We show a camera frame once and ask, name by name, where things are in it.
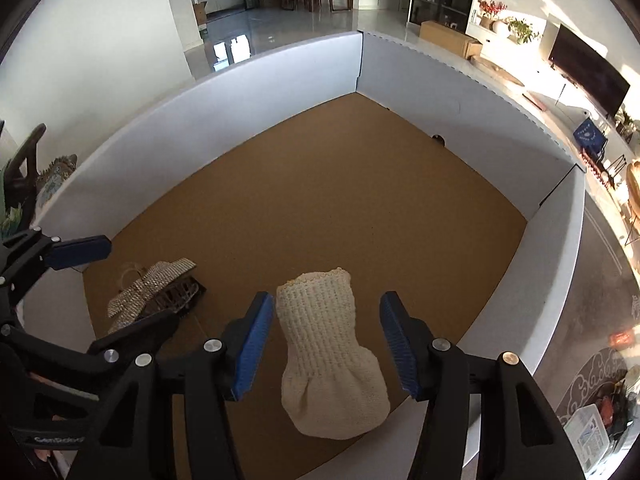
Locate blue tote bag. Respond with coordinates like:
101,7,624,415
572,120,609,161

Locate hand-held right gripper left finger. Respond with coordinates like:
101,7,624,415
67,291,275,480

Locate round wooden board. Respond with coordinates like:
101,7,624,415
470,55,523,86

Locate white television cabinet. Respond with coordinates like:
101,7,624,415
470,25,640,171

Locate rhinestone bow hair clip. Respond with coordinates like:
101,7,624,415
106,257,207,335

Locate black flat television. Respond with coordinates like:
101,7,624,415
548,23,632,118

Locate brown cardboard box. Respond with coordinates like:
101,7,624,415
419,20,483,59

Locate green potted plant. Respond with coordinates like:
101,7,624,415
507,16,541,45

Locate red flowers in pot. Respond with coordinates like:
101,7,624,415
477,0,508,31

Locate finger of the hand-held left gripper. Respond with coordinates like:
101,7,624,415
0,230,112,311
0,312,180,401

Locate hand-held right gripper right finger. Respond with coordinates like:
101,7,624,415
379,291,583,480

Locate cream knitted glove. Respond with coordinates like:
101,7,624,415
276,267,391,440

